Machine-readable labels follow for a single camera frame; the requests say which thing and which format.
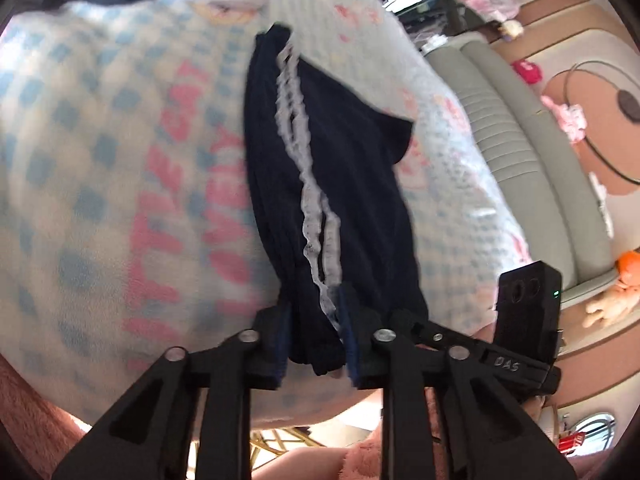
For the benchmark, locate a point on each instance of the pink frilly cloth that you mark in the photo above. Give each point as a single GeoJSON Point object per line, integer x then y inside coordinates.
{"type": "Point", "coordinates": [485, 0]}

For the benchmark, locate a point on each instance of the white power strip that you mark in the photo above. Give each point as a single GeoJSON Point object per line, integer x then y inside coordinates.
{"type": "Point", "coordinates": [432, 44]}

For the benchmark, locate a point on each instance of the orange plush toy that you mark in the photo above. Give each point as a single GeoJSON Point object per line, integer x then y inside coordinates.
{"type": "Point", "coordinates": [629, 267]}

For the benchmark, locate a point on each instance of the pink fuzzy cloth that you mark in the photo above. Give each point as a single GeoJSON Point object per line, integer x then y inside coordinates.
{"type": "Point", "coordinates": [30, 420]}

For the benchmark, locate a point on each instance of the navy white-striped pants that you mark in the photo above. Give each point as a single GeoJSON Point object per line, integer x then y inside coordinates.
{"type": "Point", "coordinates": [360, 170]}

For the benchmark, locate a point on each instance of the red packet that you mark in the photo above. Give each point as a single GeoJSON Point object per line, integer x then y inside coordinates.
{"type": "Point", "coordinates": [571, 443]}

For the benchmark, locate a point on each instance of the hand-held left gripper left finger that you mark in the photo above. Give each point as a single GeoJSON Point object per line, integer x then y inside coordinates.
{"type": "Point", "coordinates": [284, 345]}

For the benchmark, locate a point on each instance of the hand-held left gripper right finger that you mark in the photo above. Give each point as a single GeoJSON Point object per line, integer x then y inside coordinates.
{"type": "Point", "coordinates": [351, 350]}

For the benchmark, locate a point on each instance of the pink ruffled cloth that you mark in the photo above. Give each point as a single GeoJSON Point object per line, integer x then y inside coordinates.
{"type": "Point", "coordinates": [570, 117]}

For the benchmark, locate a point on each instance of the beige doll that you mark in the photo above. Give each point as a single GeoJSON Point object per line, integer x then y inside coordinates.
{"type": "Point", "coordinates": [610, 307]}

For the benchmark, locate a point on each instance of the cream plush toy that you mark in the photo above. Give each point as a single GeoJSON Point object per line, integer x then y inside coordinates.
{"type": "Point", "coordinates": [512, 30]}

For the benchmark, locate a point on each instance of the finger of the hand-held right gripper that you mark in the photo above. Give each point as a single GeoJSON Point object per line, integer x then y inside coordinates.
{"type": "Point", "coordinates": [425, 332]}

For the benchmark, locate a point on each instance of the red plush toy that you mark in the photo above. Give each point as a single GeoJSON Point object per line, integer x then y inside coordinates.
{"type": "Point", "coordinates": [527, 71]}

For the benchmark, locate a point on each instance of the blue checked printed blanket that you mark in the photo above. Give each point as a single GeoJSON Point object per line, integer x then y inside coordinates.
{"type": "Point", "coordinates": [125, 160]}

